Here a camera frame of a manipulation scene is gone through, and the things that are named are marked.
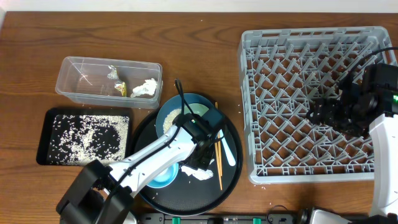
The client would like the light green bowl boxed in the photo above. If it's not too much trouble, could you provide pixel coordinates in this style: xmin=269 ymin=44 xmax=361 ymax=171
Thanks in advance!
xmin=184 ymin=103 xmax=209 ymax=116

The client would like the white tissue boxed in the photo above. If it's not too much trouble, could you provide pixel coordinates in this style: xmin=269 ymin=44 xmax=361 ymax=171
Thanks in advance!
xmin=180 ymin=165 xmax=214 ymax=180
xmin=131 ymin=78 xmax=157 ymax=98

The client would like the yellow green snack wrapper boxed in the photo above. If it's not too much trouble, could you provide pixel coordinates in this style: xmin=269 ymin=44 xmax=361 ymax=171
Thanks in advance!
xmin=114 ymin=80 xmax=127 ymax=97

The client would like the white rice pile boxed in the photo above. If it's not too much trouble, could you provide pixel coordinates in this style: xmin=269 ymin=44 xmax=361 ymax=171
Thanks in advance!
xmin=48 ymin=108 xmax=183 ymax=166

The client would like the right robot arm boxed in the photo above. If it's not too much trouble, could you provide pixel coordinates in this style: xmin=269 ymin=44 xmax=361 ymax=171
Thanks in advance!
xmin=306 ymin=63 xmax=397 ymax=223

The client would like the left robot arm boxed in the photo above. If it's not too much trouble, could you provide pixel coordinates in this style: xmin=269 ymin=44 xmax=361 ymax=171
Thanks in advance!
xmin=56 ymin=108 xmax=225 ymax=223

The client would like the grey dishwasher rack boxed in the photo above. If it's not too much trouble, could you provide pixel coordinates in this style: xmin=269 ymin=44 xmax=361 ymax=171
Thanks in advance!
xmin=238 ymin=26 xmax=397 ymax=185

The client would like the clear plastic waste bin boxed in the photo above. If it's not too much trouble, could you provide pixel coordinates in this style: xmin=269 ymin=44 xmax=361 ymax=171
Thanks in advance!
xmin=55 ymin=56 xmax=163 ymax=109

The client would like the wooden chopstick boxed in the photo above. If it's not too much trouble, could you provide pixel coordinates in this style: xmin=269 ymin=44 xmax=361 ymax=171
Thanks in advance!
xmin=214 ymin=101 xmax=223 ymax=191
xmin=214 ymin=141 xmax=222 ymax=177

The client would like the white plastic spoon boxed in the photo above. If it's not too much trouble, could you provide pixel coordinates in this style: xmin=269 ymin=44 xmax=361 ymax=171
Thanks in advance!
xmin=218 ymin=130 xmax=236 ymax=166

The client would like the round black serving tray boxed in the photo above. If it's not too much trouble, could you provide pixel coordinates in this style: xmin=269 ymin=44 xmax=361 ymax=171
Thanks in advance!
xmin=139 ymin=119 xmax=243 ymax=216

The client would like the light blue saucer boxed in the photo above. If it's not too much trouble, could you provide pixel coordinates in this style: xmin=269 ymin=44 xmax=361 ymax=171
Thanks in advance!
xmin=147 ymin=163 xmax=179 ymax=189

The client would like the dark blue plate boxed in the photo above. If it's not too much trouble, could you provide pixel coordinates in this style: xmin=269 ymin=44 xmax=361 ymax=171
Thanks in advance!
xmin=155 ymin=93 xmax=215 ymax=137

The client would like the black rectangular tray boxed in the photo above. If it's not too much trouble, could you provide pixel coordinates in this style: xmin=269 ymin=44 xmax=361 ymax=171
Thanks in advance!
xmin=35 ymin=107 xmax=131 ymax=167

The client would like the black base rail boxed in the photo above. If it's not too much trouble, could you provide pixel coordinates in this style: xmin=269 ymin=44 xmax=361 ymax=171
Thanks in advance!
xmin=137 ymin=213 xmax=296 ymax=224

